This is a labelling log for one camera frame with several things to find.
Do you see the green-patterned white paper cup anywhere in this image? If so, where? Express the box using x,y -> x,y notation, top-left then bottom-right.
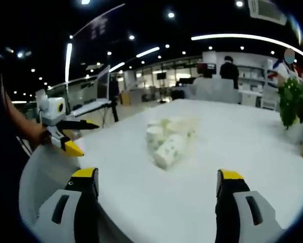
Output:
166,116 -> 200,139
146,126 -> 165,152
153,133 -> 188,171

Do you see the white plant pot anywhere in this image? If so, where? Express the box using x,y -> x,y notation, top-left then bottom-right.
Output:
287,123 -> 303,145

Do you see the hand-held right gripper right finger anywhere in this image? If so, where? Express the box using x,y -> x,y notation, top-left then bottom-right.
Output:
214,169 -> 286,243

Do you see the ceiling air conditioner vent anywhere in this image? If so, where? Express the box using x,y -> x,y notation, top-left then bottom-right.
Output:
248,0 -> 288,26

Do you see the green leafy plant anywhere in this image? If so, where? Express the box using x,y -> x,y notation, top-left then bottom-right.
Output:
277,77 -> 303,130

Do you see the white table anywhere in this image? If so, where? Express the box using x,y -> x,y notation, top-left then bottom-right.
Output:
18,98 -> 303,243

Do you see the cardboard box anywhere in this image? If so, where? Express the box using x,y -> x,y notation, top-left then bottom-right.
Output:
119,92 -> 131,105

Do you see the white chair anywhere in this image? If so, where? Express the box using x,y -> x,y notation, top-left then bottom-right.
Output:
191,76 -> 240,104

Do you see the open laptop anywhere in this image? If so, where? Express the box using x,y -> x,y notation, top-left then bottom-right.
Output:
71,65 -> 112,117

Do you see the white shelf unit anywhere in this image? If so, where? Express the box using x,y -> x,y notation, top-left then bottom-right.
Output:
237,65 -> 266,92

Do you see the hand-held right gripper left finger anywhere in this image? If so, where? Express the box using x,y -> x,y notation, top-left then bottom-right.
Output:
37,167 -> 100,243

